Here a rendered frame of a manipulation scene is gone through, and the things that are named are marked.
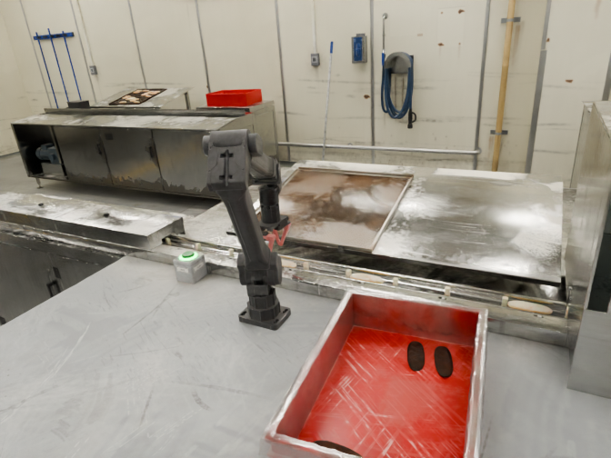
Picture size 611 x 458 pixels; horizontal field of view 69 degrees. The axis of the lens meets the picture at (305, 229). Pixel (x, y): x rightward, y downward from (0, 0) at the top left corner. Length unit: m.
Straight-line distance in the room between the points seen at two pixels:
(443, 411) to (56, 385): 0.84
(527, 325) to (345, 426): 0.49
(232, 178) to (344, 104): 4.38
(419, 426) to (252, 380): 0.36
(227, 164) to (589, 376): 0.81
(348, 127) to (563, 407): 4.48
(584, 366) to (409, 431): 0.36
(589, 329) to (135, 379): 0.94
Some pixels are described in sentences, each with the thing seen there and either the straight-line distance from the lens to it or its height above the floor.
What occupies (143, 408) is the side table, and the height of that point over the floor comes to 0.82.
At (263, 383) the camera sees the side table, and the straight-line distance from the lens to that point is 1.02.
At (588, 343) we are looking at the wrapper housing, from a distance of 1.01.
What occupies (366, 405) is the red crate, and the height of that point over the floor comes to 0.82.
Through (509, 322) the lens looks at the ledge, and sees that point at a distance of 1.16.
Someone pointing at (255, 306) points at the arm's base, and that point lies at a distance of 1.17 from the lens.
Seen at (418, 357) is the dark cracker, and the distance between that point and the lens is 1.05.
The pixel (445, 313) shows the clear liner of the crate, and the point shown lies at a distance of 1.07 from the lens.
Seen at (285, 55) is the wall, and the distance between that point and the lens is 5.46.
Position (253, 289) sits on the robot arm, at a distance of 1.15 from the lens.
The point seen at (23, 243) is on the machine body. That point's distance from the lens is 2.25.
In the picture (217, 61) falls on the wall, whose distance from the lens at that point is 5.99.
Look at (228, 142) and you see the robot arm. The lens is 0.90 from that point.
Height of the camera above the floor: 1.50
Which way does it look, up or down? 24 degrees down
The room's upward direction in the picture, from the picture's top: 4 degrees counter-clockwise
